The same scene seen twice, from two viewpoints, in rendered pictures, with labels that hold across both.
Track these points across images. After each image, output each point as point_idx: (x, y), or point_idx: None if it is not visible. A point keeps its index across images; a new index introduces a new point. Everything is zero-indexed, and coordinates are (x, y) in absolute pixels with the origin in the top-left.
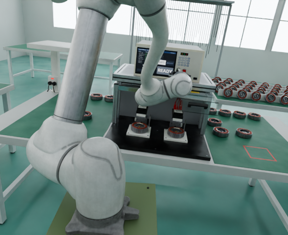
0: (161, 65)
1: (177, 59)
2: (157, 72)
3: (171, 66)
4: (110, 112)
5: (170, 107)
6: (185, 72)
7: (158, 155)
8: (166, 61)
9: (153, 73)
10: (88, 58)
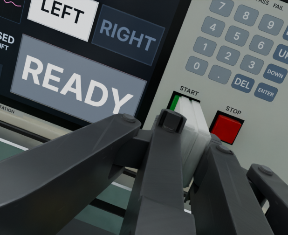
0: (59, 33)
1: (197, 22)
2: (20, 88)
3: (135, 65)
4: None
5: None
6: (281, 186)
7: None
8: (101, 10)
9: None
10: None
